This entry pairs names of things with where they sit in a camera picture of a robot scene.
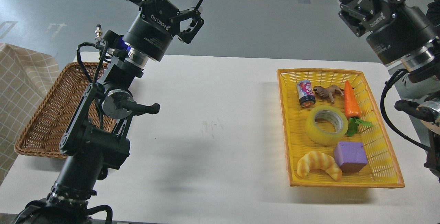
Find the purple foam cube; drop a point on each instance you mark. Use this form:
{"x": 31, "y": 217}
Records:
{"x": 350, "y": 156}

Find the orange toy carrot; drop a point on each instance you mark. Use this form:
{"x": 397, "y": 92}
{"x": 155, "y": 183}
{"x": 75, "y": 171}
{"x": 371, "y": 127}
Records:
{"x": 352, "y": 111}

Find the person in background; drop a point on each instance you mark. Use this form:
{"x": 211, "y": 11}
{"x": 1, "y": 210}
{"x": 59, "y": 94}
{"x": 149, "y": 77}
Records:
{"x": 433, "y": 12}

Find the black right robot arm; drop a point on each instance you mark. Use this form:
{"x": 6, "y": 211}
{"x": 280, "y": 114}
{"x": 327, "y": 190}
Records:
{"x": 420, "y": 77}

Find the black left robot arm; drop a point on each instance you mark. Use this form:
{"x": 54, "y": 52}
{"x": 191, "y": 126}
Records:
{"x": 96, "y": 137}

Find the brown toy animal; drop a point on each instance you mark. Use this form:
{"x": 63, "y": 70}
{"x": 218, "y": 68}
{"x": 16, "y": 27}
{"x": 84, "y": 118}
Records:
{"x": 328, "y": 92}

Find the brown wicker basket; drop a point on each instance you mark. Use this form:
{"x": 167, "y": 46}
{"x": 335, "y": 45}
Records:
{"x": 43, "y": 133}

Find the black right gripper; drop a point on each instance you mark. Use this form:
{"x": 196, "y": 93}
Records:
{"x": 393, "y": 32}

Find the small soda can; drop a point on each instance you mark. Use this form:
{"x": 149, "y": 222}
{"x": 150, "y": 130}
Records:
{"x": 306, "y": 94}

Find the yellow plastic basket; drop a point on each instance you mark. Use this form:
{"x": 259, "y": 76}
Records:
{"x": 382, "y": 170}

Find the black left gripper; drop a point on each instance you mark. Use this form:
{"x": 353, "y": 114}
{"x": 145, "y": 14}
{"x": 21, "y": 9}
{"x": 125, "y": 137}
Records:
{"x": 157, "y": 22}

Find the yellow tape roll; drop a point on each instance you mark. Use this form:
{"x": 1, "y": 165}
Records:
{"x": 326, "y": 125}

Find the beige checkered cloth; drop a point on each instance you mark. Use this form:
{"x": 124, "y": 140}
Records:
{"x": 25, "y": 78}

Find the toy croissant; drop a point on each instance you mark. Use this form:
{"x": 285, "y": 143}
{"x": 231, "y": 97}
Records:
{"x": 315, "y": 160}

